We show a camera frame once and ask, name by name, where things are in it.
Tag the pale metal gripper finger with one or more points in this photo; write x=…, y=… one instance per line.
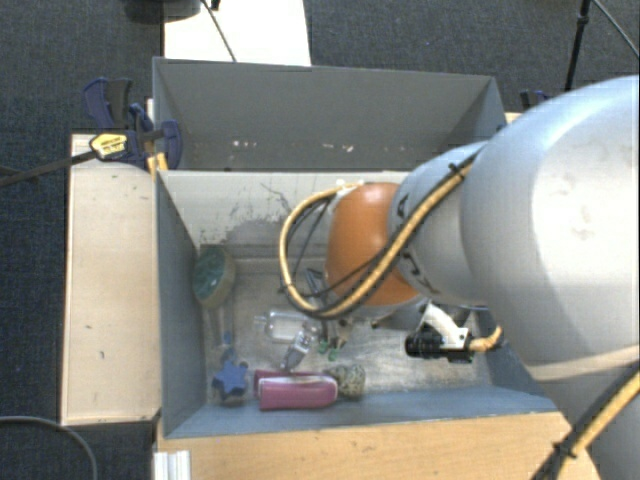
x=302, y=353
x=293, y=348

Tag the speckled tan toy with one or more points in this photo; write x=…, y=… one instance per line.
x=350, y=380

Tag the blue star-shaped toy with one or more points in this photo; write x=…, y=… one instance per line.
x=230, y=380

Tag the pale wood board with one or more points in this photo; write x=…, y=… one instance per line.
x=110, y=288

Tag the grey metal bin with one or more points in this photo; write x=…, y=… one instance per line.
x=310, y=118

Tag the black cylinder on white bracket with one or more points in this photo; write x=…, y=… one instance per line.
x=434, y=343

